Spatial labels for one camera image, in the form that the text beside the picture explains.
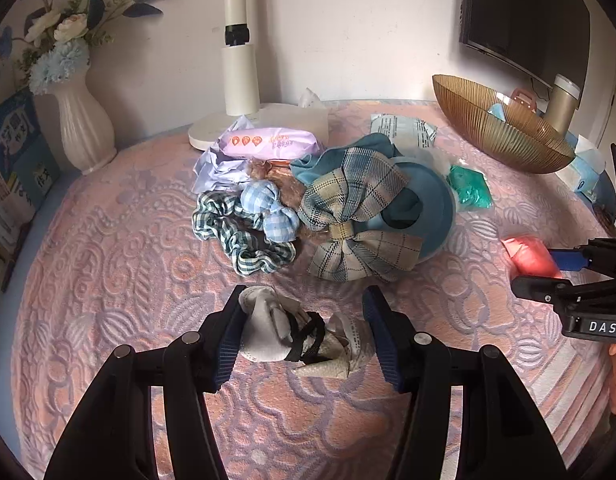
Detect gold thermos bottle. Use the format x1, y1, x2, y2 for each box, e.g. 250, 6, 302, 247
542, 74, 581, 134

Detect pink embossed tablecloth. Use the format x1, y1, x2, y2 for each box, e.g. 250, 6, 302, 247
10, 99, 616, 480

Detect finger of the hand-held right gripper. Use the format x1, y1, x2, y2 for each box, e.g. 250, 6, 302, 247
510, 275, 616, 312
548, 237, 616, 277

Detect lavender crumpled cloth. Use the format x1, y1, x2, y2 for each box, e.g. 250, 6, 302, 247
192, 115, 269, 196

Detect blue and white tissue packet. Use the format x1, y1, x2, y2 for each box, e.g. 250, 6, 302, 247
558, 132, 614, 196

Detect black television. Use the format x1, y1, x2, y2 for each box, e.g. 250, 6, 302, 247
460, 0, 591, 106

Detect blue and white artificial flowers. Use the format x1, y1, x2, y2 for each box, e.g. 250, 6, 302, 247
0, 0, 165, 96

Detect blue plastic cup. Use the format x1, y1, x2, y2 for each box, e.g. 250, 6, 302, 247
358, 156, 457, 264

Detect clear face mask package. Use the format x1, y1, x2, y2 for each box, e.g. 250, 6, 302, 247
370, 113, 438, 149

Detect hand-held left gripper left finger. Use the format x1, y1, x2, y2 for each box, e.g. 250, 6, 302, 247
43, 285, 249, 480

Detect white desk lamp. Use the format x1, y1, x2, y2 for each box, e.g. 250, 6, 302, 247
188, 0, 263, 152

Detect red pouch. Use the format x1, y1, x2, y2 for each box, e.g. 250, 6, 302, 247
502, 235, 564, 280

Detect grey sock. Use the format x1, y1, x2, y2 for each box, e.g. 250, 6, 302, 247
236, 285, 313, 364

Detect blue gingham bow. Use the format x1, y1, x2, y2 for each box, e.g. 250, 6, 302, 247
238, 180, 301, 246

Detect white ribbed vase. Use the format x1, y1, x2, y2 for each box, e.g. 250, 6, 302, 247
53, 71, 118, 175

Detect green plaid scrunchie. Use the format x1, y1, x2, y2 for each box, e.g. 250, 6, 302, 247
192, 191, 298, 277

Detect black hair band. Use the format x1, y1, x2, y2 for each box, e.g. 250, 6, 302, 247
283, 311, 329, 364

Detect pink wet wipes pack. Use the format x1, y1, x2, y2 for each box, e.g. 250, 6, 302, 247
220, 127, 321, 159

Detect green packet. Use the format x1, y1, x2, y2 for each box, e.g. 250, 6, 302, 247
447, 165, 493, 210

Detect beige lace sock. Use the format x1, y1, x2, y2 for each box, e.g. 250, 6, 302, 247
294, 311, 377, 381

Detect golden ribbed bowl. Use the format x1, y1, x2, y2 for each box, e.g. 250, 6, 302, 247
432, 74, 576, 175

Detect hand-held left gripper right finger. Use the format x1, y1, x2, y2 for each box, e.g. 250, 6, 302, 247
362, 285, 576, 480

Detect teal cloth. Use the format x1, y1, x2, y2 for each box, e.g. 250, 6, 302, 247
289, 132, 423, 229

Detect large plaid bow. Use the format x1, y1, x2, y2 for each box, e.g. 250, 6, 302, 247
296, 152, 424, 284

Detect white tissue box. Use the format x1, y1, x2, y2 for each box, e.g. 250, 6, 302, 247
258, 87, 331, 142

